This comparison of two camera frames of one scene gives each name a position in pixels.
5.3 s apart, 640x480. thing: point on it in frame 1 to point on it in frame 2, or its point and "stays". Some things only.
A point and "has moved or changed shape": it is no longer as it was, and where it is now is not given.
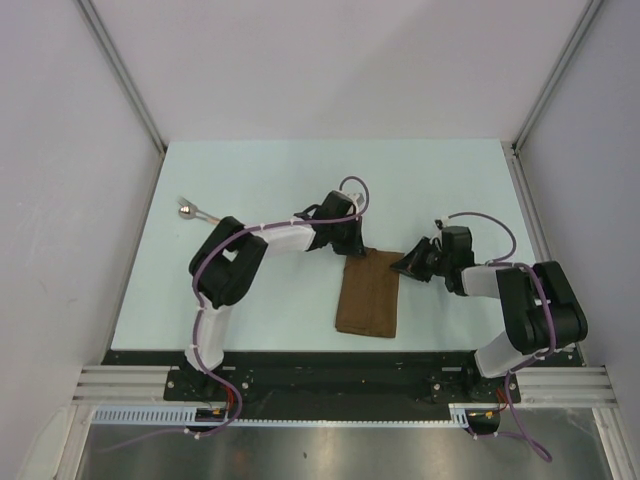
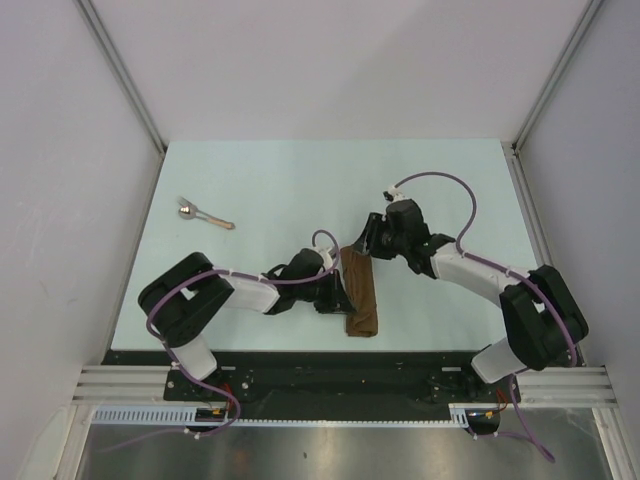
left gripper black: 355,247 to 336,298
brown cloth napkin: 368,294 has moved or changed shape
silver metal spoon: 186,212 stays
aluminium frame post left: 127,83 stays
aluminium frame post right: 513,148 stays
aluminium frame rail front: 539,387 stays
